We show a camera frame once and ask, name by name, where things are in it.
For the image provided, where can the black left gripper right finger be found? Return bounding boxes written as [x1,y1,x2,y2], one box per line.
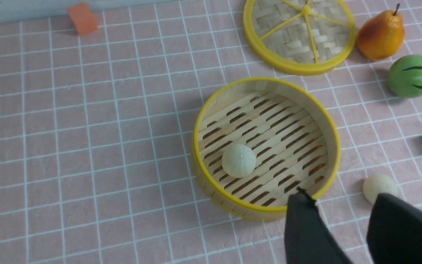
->
[366,193,422,264]

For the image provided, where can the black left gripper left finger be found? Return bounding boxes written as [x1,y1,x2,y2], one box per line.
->
[284,188,352,264]

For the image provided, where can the white bun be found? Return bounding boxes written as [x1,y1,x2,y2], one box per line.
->
[222,144,257,178]
[362,174,399,205]

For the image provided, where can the bamboo steamer tray yellow rims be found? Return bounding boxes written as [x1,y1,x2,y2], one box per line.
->
[191,77,341,221]

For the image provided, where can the woven bamboo steamer lid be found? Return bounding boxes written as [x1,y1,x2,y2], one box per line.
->
[243,0,357,76]

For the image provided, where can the green toy watermelon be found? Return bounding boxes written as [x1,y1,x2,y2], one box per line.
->
[387,55,422,99]

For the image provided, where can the orange yellow toy pear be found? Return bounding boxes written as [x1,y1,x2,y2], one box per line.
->
[356,3,405,61]

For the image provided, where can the pink checkered tablecloth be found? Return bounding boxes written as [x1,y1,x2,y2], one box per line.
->
[0,0,422,264]

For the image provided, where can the orange cube block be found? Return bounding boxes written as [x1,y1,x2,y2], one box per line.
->
[66,2,98,36]

